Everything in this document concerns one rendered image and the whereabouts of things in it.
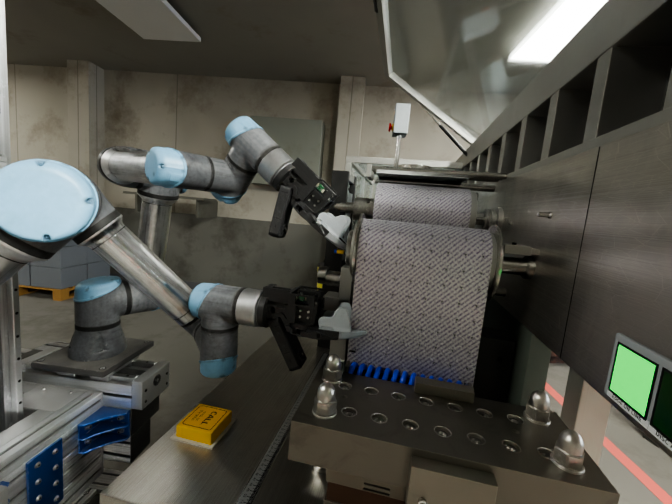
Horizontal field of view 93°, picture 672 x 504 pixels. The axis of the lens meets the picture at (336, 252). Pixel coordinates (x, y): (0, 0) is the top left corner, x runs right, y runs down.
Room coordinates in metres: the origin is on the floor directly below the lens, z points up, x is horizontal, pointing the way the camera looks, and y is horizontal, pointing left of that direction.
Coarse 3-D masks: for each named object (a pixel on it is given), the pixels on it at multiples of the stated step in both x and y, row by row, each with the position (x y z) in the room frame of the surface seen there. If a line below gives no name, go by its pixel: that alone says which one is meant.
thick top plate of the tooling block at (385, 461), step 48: (336, 384) 0.51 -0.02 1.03; (384, 384) 0.53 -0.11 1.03; (336, 432) 0.40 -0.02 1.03; (384, 432) 0.40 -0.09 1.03; (432, 432) 0.41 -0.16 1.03; (480, 432) 0.42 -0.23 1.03; (528, 432) 0.43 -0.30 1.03; (384, 480) 0.38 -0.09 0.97; (528, 480) 0.35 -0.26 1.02; (576, 480) 0.35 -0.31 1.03
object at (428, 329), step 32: (384, 288) 0.58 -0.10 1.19; (416, 288) 0.57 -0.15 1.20; (448, 288) 0.56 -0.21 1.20; (352, 320) 0.59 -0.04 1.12; (384, 320) 0.58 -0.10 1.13; (416, 320) 0.57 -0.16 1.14; (448, 320) 0.56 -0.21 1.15; (480, 320) 0.55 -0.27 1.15; (352, 352) 0.59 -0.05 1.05; (384, 352) 0.58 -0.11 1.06; (416, 352) 0.57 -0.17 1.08; (448, 352) 0.56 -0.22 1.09
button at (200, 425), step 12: (204, 408) 0.57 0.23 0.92; (216, 408) 0.57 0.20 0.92; (192, 420) 0.53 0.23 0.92; (204, 420) 0.54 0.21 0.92; (216, 420) 0.54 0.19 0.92; (228, 420) 0.56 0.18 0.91; (180, 432) 0.52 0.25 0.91; (192, 432) 0.51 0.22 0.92; (204, 432) 0.51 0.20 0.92; (216, 432) 0.52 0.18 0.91
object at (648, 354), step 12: (624, 336) 0.32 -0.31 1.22; (636, 348) 0.30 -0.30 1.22; (648, 348) 0.29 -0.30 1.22; (612, 360) 0.33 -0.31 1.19; (648, 360) 0.29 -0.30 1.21; (660, 360) 0.27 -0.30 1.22; (612, 372) 0.33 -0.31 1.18; (660, 372) 0.27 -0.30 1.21; (660, 384) 0.27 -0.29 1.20; (612, 396) 0.32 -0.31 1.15; (624, 408) 0.30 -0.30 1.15; (648, 408) 0.27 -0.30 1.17; (636, 420) 0.29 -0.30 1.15; (648, 420) 0.27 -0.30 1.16; (660, 432) 0.26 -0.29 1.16
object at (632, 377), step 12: (624, 348) 0.32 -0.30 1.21; (624, 360) 0.31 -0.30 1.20; (636, 360) 0.30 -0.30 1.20; (624, 372) 0.31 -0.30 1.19; (636, 372) 0.30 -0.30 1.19; (648, 372) 0.28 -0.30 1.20; (612, 384) 0.32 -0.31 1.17; (624, 384) 0.31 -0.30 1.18; (636, 384) 0.29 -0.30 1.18; (648, 384) 0.28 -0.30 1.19; (624, 396) 0.30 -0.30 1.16; (636, 396) 0.29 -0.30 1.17; (648, 396) 0.28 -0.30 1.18; (636, 408) 0.29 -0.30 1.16
